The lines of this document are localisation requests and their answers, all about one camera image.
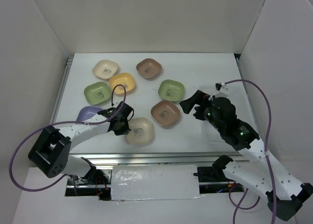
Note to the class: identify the purple plate left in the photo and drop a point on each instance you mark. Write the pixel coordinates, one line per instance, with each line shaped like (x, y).
(87, 113)

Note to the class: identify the cream plate front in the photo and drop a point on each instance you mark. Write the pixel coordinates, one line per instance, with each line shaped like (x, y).
(141, 131)

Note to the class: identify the brown plate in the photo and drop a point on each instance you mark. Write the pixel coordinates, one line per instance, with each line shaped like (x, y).
(165, 113)
(149, 68)

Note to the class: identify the white cover panel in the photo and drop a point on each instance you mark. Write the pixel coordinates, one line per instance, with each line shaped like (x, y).
(160, 182)

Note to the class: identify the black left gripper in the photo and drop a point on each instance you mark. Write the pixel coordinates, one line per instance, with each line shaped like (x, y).
(124, 131)

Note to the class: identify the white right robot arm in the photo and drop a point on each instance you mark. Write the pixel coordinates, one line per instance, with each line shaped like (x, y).
(284, 193)

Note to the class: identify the brown plate back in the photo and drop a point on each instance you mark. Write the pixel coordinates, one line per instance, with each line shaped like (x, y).
(149, 68)

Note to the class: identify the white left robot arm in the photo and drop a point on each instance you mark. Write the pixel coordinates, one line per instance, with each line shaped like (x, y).
(50, 152)

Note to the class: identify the yellow plate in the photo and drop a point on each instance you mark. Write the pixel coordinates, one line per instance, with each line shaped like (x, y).
(124, 79)

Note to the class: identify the brown plate front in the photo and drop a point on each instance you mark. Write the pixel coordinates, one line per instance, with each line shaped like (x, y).
(165, 113)

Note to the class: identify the green plate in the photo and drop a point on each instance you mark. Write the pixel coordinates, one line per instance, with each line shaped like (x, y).
(97, 93)
(171, 90)

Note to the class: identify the cream plate back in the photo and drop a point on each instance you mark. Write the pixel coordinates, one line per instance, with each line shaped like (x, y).
(105, 69)

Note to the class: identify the clear plastic bin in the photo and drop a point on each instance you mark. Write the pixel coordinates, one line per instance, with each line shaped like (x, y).
(237, 96)

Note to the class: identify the green plate left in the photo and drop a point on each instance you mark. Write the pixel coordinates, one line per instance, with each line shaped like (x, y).
(97, 93)

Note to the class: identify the cream plate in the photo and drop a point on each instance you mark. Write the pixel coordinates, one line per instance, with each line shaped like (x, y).
(105, 69)
(141, 131)

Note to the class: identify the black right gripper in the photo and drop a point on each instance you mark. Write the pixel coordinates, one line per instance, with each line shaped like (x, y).
(199, 98)

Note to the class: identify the green plate right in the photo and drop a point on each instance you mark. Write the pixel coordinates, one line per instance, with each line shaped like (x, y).
(171, 90)

